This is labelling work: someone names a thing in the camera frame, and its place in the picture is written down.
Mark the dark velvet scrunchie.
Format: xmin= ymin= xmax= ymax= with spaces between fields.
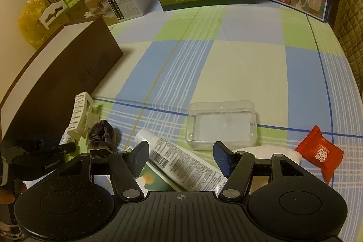
xmin=87 ymin=120 xmax=115 ymax=152

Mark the green printed card packet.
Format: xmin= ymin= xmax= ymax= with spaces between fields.
xmin=135 ymin=161 xmax=178 ymax=192

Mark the yellow plastic bag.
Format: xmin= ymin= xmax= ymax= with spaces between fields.
xmin=18 ymin=0 xmax=51 ymax=47

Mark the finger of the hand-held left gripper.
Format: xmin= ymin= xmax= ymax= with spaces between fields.
xmin=34 ymin=140 xmax=76 ymax=155

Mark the clear packaged item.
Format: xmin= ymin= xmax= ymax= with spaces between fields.
xmin=66 ymin=91 xmax=103 ymax=138

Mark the red snack packet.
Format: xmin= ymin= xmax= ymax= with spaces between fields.
xmin=295 ymin=125 xmax=345 ymax=185

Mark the white towel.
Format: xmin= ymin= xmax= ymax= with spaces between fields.
xmin=234 ymin=145 xmax=304 ymax=166

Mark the clear plastic box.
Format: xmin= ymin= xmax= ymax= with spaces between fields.
xmin=186 ymin=100 xmax=258 ymax=151

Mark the white cream tube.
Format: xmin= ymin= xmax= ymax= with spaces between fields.
xmin=134 ymin=129 xmax=229 ymax=193

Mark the quilted beige cushion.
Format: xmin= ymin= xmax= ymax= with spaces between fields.
xmin=332 ymin=0 xmax=363 ymax=102

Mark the person's left hand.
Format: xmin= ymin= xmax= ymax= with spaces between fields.
xmin=0 ymin=190 xmax=15 ymax=205

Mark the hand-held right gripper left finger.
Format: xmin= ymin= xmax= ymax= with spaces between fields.
xmin=58 ymin=141 xmax=149 ymax=200

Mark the cardboard box with white handle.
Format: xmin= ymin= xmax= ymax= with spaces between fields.
xmin=38 ymin=2 xmax=75 ymax=30

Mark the brown storage box white inside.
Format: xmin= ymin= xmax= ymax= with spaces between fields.
xmin=0 ymin=16 xmax=124 ymax=144

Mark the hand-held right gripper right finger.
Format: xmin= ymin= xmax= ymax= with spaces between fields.
xmin=213 ymin=141 xmax=309 ymax=200

